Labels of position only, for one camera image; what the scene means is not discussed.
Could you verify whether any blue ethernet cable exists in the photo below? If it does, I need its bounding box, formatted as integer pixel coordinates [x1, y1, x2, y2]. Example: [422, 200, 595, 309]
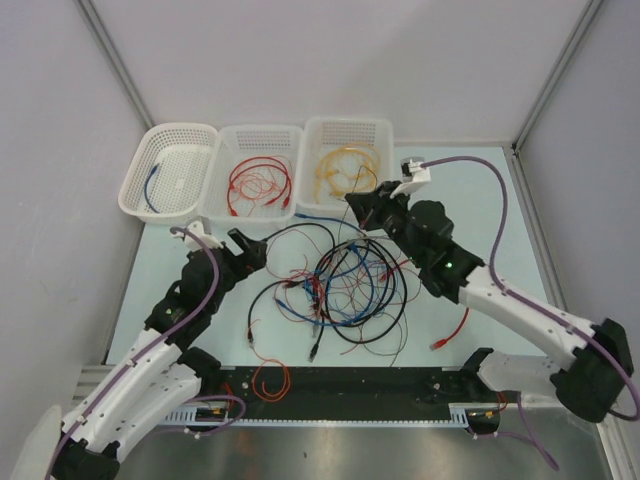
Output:
[143, 164, 161, 214]
[274, 239, 396, 326]

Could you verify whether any thin red wire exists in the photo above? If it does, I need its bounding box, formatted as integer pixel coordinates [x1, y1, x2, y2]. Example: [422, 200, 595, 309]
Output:
[267, 224, 426, 369]

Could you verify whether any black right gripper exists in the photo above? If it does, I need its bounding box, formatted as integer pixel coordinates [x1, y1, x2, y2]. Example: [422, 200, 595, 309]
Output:
[345, 181, 425, 266]

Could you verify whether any long black cable loop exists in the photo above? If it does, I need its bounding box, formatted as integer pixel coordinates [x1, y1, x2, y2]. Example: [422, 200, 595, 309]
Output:
[314, 238, 407, 344]

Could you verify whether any thin blue wire top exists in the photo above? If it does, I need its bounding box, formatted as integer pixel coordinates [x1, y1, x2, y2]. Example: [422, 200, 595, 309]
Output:
[293, 212, 371, 241]

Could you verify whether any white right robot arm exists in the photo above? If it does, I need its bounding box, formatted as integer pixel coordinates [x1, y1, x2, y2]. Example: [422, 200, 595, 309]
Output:
[345, 181, 634, 423]

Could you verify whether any thin black wire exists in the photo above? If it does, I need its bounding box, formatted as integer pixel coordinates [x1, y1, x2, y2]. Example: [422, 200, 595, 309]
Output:
[337, 165, 366, 241]

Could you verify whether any cream perforated plastic basket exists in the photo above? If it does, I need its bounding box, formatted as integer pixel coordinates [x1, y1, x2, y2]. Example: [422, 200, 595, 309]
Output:
[118, 122, 218, 226]

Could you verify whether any clear right plastic basket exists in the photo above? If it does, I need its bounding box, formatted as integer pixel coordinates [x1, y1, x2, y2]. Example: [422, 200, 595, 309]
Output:
[294, 116, 394, 218]

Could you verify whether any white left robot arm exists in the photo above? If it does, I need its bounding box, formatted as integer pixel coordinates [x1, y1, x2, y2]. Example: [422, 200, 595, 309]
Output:
[45, 221, 267, 479]

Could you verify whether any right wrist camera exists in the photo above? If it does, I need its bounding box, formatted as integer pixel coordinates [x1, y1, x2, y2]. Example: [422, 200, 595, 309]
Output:
[390, 157, 431, 198]

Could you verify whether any white slotted cable duct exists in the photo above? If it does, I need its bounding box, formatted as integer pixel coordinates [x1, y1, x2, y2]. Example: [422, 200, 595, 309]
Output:
[159, 406, 234, 428]

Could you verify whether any black ethernet cable left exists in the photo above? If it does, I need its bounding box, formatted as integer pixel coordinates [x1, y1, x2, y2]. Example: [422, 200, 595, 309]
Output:
[247, 279, 296, 349]

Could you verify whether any orange thin wire front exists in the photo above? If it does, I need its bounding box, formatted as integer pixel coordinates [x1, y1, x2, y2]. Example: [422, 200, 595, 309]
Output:
[253, 355, 292, 404]

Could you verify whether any clear middle plastic basket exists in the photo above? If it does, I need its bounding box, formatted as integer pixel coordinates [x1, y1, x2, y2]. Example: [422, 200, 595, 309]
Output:
[196, 124, 302, 226]

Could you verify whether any clear plastic basket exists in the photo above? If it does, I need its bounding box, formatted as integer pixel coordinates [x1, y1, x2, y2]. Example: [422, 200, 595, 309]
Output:
[294, 116, 394, 218]
[196, 124, 302, 226]

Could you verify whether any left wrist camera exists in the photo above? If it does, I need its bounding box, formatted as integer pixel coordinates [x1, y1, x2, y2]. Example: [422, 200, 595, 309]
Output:
[170, 218, 223, 251]

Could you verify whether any yellow ethernet cable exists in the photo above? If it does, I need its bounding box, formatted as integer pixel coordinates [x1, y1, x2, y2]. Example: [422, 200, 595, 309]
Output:
[312, 169, 384, 206]
[319, 149, 384, 197]
[312, 143, 382, 181]

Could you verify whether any short black ethernet cable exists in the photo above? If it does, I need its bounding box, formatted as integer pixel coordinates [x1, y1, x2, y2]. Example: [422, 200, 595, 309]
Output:
[264, 223, 337, 361]

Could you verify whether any thin yellow wire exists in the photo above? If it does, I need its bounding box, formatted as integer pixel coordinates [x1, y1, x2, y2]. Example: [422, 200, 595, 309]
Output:
[312, 142, 384, 207]

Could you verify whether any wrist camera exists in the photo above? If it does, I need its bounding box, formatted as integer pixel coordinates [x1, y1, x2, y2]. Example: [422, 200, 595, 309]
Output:
[390, 157, 431, 198]
[170, 218, 223, 251]

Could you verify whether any black mounting base plate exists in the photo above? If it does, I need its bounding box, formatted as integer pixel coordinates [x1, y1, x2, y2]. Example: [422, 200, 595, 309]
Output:
[206, 366, 499, 422]

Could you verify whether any orange thin wire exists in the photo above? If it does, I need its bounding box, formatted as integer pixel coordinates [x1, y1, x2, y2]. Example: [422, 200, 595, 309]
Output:
[228, 156, 293, 207]
[253, 355, 292, 404]

